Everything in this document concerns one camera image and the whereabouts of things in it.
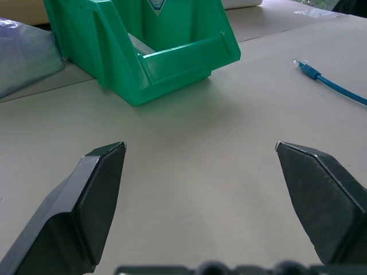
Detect clear plastic bag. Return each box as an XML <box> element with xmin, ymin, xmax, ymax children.
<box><xmin>0</xmin><ymin>17</ymin><xmax>69</xmax><ymax>100</ymax></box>

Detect white box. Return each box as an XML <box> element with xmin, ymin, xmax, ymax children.
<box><xmin>222</xmin><ymin>0</ymin><xmax>264</xmax><ymax>10</ymax></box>

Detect blue Ethernet cable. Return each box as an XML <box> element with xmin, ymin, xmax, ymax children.
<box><xmin>293</xmin><ymin>58</ymin><xmax>367</xmax><ymax>107</ymax></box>

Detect green plastic storage bin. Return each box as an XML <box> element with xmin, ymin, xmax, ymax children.
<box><xmin>42</xmin><ymin>0</ymin><xmax>242</xmax><ymax>107</ymax></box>

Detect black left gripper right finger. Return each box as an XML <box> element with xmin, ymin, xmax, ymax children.
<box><xmin>274</xmin><ymin>140</ymin><xmax>367</xmax><ymax>266</ymax></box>

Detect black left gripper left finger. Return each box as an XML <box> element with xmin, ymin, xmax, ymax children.
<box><xmin>0</xmin><ymin>141</ymin><xmax>127</xmax><ymax>275</ymax></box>

